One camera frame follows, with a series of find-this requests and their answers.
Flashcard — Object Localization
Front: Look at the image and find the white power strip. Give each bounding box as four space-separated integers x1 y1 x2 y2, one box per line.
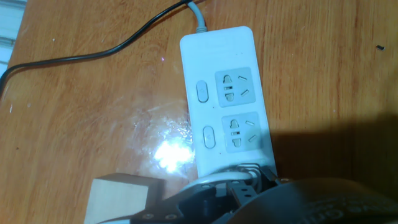
179 26 278 180

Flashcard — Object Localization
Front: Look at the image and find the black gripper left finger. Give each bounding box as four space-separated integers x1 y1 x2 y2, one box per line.
130 182 238 224

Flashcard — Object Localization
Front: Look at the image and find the long black power cable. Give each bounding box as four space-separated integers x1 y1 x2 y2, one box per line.
0 0 194 100

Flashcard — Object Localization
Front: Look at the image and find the light wooden block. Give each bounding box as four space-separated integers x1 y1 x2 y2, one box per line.
83 172 165 224

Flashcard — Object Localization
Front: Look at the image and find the white lamp cord with plug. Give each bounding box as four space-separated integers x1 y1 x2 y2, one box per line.
96 163 262 224

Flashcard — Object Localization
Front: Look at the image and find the grey-white power strip cable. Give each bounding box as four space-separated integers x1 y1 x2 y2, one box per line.
186 0 208 34

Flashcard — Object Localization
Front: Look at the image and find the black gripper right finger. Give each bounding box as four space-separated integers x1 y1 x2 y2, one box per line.
226 166 292 207

